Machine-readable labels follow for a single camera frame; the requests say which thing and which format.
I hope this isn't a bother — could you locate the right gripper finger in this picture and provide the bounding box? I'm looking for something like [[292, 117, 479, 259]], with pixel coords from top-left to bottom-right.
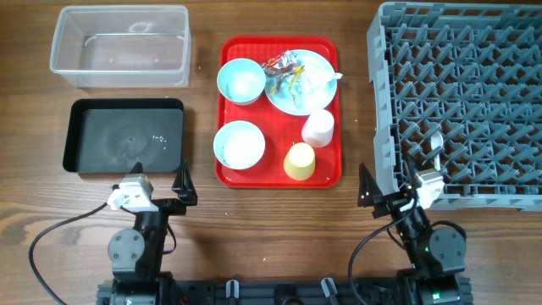
[[357, 163, 383, 208], [406, 157, 418, 186]]

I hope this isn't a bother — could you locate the yellow plastic cup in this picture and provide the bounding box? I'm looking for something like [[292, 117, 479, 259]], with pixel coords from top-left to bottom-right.
[[284, 142, 316, 180]]

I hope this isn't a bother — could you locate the pink plastic cup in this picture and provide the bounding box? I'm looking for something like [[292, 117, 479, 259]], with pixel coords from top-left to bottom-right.
[[301, 109, 335, 147]]

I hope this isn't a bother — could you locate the mint green bowl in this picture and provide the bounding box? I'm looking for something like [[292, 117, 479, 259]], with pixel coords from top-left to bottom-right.
[[217, 58, 266, 106]]

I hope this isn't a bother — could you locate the yellow candy wrapper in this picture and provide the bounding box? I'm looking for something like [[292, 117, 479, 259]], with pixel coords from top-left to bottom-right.
[[269, 65, 305, 103]]

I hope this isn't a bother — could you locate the red silver snack wrapper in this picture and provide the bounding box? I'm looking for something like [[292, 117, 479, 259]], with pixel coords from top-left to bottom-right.
[[262, 51, 297, 76]]

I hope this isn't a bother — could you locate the white rice pile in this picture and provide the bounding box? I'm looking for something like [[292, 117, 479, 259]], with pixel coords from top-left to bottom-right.
[[224, 131, 261, 169]]

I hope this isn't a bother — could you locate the white tissue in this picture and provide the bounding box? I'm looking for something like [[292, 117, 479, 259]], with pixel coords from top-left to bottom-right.
[[293, 64, 343, 94]]

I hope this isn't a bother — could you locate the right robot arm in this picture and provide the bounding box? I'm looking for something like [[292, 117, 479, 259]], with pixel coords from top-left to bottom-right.
[[347, 158, 473, 304]]

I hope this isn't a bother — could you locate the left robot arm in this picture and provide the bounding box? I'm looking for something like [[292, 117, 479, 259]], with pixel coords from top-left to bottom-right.
[[99, 160, 197, 305]]

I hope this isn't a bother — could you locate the grey dishwasher rack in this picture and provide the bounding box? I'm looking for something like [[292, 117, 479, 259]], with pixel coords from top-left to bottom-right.
[[367, 2, 541, 212]]

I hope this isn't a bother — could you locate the black plastic tray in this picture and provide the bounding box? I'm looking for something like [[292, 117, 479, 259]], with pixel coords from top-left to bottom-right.
[[63, 97, 185, 174]]

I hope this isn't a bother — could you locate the light blue plate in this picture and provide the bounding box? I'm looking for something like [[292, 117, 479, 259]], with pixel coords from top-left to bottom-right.
[[264, 49, 338, 116]]

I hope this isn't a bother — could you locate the clear plastic bin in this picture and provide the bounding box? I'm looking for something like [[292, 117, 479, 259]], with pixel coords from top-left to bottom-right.
[[49, 5, 191, 88]]

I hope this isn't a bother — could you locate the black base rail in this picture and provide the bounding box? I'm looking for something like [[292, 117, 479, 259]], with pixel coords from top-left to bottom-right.
[[96, 277, 472, 305]]

